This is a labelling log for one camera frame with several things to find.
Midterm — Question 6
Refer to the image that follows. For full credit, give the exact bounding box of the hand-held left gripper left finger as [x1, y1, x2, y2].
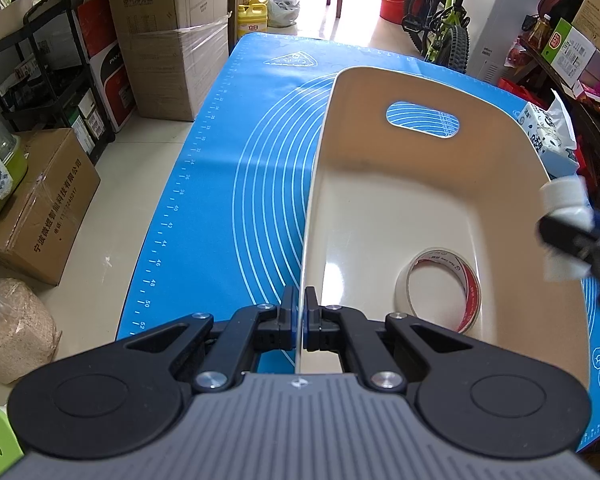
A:
[111, 286, 298, 394]

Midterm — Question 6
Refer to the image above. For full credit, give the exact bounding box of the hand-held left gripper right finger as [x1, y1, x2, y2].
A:
[304, 286, 487, 392]

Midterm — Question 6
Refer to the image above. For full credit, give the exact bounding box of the white charger block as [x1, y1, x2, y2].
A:
[539, 176, 596, 282]

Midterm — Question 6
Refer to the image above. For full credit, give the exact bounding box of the cream plastic bin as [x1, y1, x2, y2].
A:
[295, 66, 592, 394]

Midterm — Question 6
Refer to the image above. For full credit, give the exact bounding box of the dark wooden side table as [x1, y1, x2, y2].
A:
[517, 35, 600, 211]

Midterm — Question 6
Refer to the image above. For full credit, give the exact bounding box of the blue white tissue pack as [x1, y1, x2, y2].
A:
[517, 89, 581, 178]

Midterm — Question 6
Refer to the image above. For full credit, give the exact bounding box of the clear tape roll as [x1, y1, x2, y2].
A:
[394, 246, 482, 335]

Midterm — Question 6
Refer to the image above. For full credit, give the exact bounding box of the green and white carton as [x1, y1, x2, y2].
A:
[540, 17, 598, 86]

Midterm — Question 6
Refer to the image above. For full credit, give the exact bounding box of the amber oil bottle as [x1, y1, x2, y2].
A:
[527, 14, 553, 48]

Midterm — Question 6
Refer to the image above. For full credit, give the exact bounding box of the blue silicone baking mat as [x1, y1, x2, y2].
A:
[116, 31, 600, 461]

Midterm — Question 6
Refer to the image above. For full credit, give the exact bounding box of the white chest freezer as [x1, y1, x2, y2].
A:
[467, 0, 556, 86]

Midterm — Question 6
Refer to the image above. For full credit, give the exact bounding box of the green kids bicycle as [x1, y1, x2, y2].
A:
[401, 0, 490, 75]

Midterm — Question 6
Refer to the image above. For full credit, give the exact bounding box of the clear bag of grain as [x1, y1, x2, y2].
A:
[0, 278, 62, 386]

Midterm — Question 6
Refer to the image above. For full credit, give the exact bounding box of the plastic-wrapped cardboard box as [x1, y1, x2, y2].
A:
[116, 12, 231, 122]

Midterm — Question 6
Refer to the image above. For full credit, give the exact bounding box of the brown box with black text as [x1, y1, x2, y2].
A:
[0, 128, 102, 287]

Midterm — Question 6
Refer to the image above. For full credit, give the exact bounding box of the red plastic bucket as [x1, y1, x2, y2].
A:
[380, 0, 418, 25]

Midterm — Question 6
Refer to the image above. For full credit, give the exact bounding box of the red and white appliance box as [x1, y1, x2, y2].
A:
[77, 0, 136, 133]

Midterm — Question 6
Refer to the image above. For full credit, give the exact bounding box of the yellow detergent bottle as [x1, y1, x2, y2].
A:
[237, 0, 269, 38]

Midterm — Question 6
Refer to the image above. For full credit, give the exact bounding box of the white plastic bag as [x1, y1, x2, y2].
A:
[265, 0, 301, 28]

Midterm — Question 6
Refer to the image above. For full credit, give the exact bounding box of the green container with clear lid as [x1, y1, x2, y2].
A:
[0, 130, 28, 243]

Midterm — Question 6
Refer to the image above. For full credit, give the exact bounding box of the black utility cart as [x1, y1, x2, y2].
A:
[0, 0, 116, 166]

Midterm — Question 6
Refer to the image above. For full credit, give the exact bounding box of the open cardboard box with handle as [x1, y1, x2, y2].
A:
[0, 0, 63, 51]

